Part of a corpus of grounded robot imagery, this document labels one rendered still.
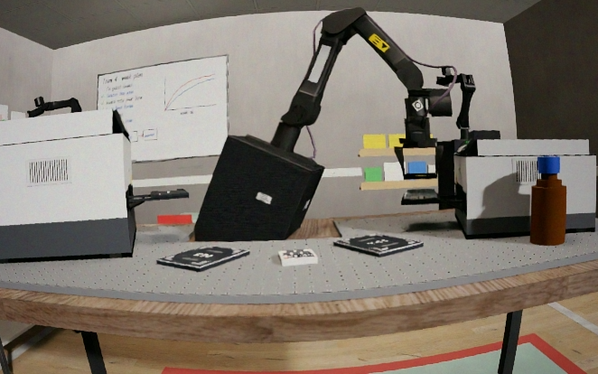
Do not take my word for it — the brown bottle with blue cap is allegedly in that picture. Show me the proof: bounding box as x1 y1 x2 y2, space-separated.
530 156 566 246

